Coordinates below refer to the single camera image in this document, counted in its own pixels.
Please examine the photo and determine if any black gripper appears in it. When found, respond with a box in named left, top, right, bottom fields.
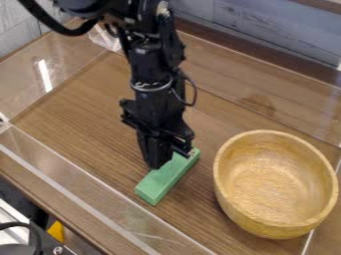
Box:
left=120, top=83, right=195, bottom=169

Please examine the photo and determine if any green rectangular block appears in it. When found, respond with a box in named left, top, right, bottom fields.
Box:
left=134, top=147, right=200, bottom=206

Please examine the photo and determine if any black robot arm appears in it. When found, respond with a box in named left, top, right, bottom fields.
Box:
left=53, top=0, right=195, bottom=169

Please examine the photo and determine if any light wooden bowl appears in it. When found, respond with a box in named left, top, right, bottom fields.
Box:
left=212, top=129, right=338, bottom=240

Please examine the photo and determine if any black device with yellow part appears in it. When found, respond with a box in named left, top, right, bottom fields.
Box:
left=0, top=178, right=96, bottom=255

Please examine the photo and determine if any clear acrylic enclosure wall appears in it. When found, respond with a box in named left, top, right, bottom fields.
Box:
left=0, top=22, right=341, bottom=255

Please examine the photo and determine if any clear acrylic corner bracket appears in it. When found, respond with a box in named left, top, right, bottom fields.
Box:
left=88, top=25, right=121, bottom=52

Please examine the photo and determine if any black cable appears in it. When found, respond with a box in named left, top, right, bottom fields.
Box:
left=17, top=0, right=104, bottom=38

